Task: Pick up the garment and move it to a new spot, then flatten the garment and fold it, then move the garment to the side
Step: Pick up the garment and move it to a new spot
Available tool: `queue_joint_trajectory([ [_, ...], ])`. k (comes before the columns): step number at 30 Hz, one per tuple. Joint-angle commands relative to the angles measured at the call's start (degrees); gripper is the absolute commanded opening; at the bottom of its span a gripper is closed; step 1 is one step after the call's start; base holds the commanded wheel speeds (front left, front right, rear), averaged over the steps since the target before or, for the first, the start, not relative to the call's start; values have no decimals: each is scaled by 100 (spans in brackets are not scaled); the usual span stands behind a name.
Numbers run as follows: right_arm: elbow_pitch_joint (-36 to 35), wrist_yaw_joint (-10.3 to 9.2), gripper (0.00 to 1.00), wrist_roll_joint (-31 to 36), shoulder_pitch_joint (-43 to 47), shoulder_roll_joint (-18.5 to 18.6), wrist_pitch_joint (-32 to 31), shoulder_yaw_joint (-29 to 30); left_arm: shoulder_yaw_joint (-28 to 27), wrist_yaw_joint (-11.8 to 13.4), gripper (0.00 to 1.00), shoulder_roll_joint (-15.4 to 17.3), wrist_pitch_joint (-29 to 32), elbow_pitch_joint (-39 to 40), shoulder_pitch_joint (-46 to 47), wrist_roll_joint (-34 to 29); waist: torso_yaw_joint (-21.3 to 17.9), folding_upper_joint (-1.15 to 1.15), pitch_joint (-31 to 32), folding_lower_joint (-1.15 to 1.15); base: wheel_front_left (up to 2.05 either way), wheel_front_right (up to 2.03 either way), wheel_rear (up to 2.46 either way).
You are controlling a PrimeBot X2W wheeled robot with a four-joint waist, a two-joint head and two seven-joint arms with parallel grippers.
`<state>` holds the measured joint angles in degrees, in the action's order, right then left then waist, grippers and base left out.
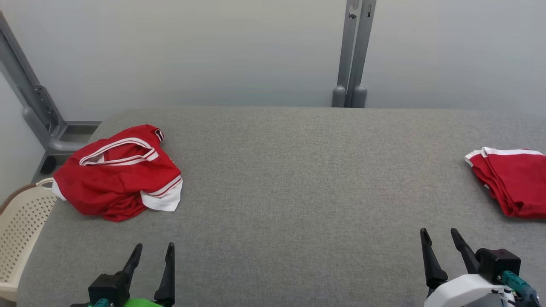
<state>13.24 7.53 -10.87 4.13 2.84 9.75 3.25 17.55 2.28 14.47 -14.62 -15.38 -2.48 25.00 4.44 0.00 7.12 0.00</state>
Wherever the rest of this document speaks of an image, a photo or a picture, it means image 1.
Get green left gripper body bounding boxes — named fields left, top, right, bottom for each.
left=70, top=298, right=165, bottom=307

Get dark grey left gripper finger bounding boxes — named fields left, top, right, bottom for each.
left=122, top=243, right=143, bottom=284
left=154, top=242, right=176, bottom=306

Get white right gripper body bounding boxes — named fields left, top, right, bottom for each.
left=424, top=274, right=517, bottom=307

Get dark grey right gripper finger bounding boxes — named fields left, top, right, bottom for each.
left=420, top=228, right=449, bottom=291
left=451, top=228, right=481, bottom=274

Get red jersey shirt white sleeves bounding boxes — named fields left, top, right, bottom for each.
left=51, top=124, right=183, bottom=222

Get red shorts white stripe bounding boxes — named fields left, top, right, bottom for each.
left=464, top=147, right=546, bottom=219

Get cream plastic laundry basket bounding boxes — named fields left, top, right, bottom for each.
left=0, top=178, right=58, bottom=302

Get right arm cable teal plug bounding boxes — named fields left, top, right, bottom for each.
left=501, top=271, right=541, bottom=307

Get grey metal slanted frame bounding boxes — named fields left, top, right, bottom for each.
left=0, top=12, right=102, bottom=156

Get grey metal double post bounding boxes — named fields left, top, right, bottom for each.
left=332, top=0, right=377, bottom=108

